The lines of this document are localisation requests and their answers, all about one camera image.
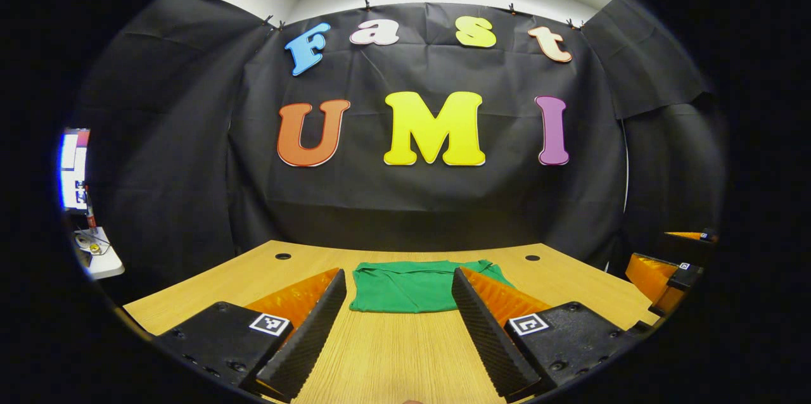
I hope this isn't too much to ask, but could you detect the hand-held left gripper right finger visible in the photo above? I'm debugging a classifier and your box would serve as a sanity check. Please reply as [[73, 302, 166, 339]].
[[451, 267, 653, 400]]

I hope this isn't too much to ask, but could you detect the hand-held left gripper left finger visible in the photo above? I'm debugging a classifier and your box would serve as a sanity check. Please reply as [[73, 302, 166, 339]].
[[152, 268, 348, 401]]

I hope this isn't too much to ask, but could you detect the green T-shirt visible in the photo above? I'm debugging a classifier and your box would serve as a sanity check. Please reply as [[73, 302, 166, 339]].
[[349, 260, 515, 314]]

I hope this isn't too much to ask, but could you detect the black backdrop cloth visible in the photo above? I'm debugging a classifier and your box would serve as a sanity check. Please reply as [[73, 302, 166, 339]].
[[70, 0, 729, 303]]

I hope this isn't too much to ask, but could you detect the white side table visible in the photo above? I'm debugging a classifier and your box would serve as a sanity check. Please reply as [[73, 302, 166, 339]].
[[72, 227, 125, 279]]

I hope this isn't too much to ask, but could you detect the bright white screen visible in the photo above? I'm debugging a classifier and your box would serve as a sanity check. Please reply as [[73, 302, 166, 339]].
[[60, 129, 91, 211]]

